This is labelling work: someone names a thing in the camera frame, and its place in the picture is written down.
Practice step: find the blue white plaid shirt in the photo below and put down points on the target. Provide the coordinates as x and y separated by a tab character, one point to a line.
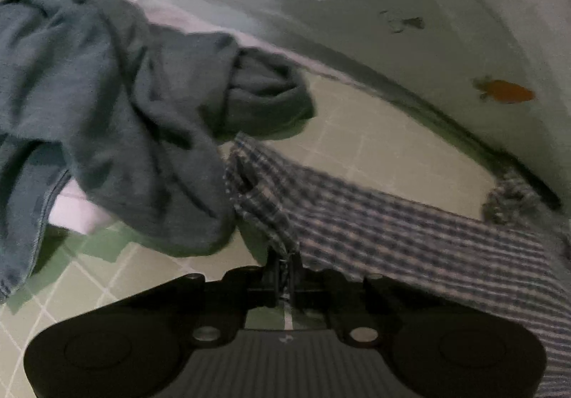
401	237

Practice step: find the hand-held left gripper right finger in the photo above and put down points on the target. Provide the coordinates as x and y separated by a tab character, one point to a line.
312	291

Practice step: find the green grid bed sheet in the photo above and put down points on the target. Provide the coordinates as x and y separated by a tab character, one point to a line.
379	144

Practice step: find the grey blue garment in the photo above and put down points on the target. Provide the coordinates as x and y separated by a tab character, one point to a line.
111	112

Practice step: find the carrot print light quilt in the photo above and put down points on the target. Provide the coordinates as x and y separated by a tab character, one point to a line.
357	1

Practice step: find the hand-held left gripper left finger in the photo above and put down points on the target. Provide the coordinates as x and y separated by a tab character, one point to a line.
263	286

